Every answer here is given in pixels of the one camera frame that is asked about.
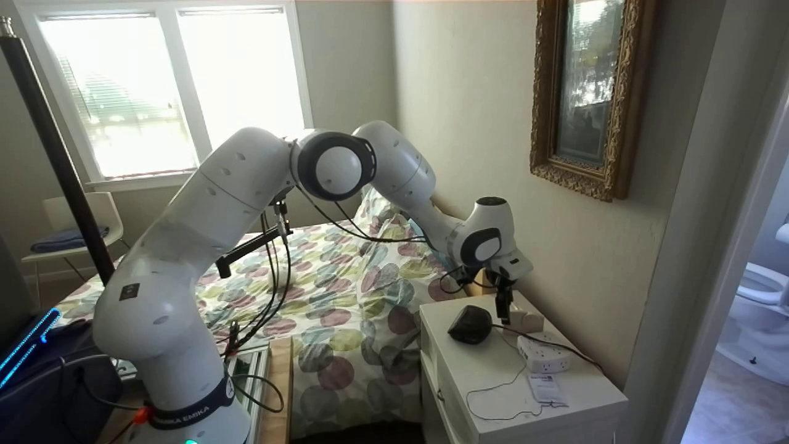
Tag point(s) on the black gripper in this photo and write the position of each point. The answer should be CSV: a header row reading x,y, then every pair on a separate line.
x,y
503,295

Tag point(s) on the white alarm clock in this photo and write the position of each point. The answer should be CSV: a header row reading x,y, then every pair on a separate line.
x,y
525,321

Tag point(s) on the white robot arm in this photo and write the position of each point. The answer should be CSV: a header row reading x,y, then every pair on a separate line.
x,y
148,311

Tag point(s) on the black round lamp base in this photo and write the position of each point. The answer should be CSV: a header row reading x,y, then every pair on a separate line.
x,y
472,327

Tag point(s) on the white nightstand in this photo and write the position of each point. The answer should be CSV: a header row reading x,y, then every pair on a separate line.
x,y
481,395

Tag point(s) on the white paper card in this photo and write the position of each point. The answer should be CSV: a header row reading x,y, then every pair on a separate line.
x,y
545,387

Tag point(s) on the floral patterned bedspread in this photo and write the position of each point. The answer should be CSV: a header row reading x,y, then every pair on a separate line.
x,y
351,313

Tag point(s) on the gold framed landscape painting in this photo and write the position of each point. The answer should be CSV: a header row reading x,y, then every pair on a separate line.
x,y
589,72

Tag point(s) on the white framed window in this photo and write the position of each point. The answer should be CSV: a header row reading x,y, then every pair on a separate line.
x,y
150,86

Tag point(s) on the white chair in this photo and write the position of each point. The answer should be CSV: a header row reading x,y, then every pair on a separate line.
x,y
64,239

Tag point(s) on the black tripod pole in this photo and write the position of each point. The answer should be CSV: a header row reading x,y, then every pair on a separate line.
x,y
37,106

